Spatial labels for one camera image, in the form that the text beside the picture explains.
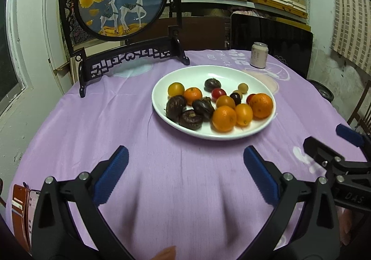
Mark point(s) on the large orange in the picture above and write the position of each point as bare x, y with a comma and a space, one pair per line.
224, 118
261, 105

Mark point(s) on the black wheel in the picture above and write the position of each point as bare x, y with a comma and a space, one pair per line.
324, 92

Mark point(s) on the brown cardboard board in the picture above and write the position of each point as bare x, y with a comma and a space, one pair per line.
203, 31

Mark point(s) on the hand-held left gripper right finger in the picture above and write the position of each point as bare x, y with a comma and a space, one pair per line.
260, 176

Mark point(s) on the yellow orange tomato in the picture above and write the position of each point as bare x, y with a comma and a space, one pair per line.
243, 114
176, 89
225, 102

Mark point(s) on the person's right hand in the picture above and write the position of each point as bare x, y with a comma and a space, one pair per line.
345, 225

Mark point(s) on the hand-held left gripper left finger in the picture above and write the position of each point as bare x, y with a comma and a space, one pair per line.
113, 176

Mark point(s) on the wooden chair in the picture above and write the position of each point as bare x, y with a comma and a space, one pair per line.
361, 109

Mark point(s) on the purple printed tablecloth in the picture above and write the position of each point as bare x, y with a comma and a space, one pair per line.
116, 121

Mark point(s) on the red cherry tomato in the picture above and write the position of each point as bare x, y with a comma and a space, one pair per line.
249, 98
218, 93

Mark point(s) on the tan longan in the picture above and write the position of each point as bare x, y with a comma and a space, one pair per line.
243, 87
237, 93

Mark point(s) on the pink cloth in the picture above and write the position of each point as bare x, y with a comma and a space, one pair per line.
246, 12

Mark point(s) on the white beverage can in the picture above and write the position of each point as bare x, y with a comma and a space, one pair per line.
258, 55

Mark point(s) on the checked curtain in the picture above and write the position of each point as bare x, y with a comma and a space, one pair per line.
350, 2

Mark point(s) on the white oval plate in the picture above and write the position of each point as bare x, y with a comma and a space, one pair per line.
188, 74

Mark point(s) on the person's left hand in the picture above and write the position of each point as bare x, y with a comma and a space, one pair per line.
166, 253

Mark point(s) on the small orange tangerine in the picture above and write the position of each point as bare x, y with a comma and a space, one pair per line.
193, 95

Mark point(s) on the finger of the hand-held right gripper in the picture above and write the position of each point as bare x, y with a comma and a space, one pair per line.
349, 134
318, 150

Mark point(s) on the light pink card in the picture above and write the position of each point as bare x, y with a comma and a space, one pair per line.
33, 202

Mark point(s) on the dark brown water chestnut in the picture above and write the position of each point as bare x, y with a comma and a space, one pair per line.
203, 108
212, 84
176, 104
190, 119

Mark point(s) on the brown leather wallet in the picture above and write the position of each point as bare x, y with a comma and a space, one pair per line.
20, 219

